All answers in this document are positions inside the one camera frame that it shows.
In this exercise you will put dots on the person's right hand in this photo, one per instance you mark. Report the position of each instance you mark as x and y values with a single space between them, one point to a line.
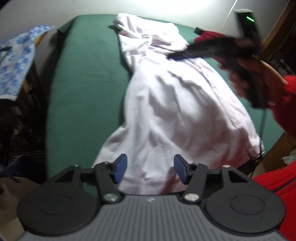
275 81

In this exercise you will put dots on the wooden furniture frame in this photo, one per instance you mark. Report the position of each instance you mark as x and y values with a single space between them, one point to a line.
27 88

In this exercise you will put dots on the dark red garment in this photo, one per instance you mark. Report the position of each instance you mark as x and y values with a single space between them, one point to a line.
209 36

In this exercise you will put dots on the white shirt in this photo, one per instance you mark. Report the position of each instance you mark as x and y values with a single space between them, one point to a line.
180 104

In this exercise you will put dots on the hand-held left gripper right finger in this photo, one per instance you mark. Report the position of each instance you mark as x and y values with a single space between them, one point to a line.
181 168

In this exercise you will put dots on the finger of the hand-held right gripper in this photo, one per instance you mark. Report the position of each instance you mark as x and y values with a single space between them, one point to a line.
196 49

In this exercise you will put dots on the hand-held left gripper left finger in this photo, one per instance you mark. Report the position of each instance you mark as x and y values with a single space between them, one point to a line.
120 168

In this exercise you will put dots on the blue patterned cloth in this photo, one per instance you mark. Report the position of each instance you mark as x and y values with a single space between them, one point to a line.
18 58

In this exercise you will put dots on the black power adapter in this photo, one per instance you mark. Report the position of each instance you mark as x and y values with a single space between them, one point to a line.
198 30

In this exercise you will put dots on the cardboard box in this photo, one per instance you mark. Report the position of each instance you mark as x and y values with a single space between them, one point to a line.
11 204

